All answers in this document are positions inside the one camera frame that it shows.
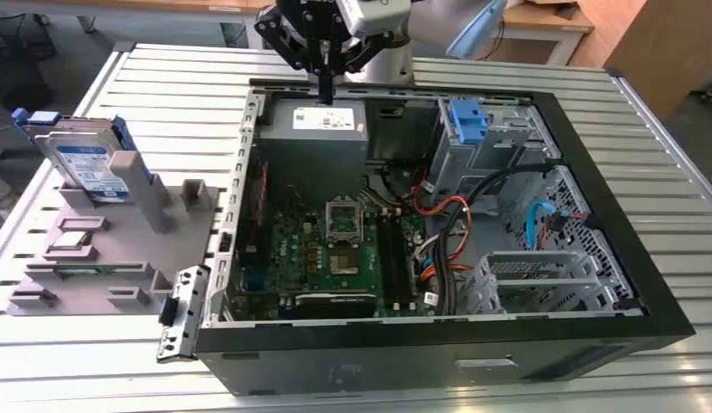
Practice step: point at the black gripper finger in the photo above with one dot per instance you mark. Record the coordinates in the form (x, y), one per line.
(281, 38)
(373, 49)

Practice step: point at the hard disk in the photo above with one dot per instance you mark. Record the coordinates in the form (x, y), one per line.
(89, 168)

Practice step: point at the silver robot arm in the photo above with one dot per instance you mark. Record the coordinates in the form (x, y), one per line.
(385, 69)

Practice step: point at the silver disk bay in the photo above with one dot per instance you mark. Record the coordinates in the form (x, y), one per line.
(546, 282)

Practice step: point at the blue drive latch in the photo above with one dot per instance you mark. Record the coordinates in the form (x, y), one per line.
(468, 125)

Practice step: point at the grey power supply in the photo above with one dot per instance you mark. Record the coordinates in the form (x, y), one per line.
(311, 150)

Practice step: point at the silver drive cage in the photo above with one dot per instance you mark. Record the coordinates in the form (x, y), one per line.
(505, 150)

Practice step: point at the black mesh bin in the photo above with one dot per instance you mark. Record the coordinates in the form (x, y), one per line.
(24, 38)

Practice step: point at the black RAM slot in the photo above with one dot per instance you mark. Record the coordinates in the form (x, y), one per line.
(389, 258)
(404, 258)

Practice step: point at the CPU socket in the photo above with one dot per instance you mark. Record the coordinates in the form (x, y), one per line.
(345, 264)

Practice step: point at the green motherboard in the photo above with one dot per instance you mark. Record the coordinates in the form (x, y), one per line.
(293, 258)

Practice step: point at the wooden cabinet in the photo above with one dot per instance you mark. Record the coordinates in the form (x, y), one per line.
(666, 51)

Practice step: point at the grey parts rack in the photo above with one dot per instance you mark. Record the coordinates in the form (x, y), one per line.
(133, 258)

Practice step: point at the silver CPU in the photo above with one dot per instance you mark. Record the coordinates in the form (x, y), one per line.
(72, 241)

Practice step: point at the black graphics card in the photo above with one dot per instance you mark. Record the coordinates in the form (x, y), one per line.
(333, 305)

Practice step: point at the green RAM stick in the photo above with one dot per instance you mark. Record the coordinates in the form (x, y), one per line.
(98, 270)

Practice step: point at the silver slot latch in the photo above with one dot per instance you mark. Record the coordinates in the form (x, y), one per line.
(186, 310)

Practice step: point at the black PC case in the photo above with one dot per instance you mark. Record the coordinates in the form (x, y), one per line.
(391, 357)

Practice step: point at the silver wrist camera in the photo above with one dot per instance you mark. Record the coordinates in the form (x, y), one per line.
(379, 17)

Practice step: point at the wooden desk white frame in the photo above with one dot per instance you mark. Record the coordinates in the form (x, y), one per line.
(558, 21)
(173, 5)

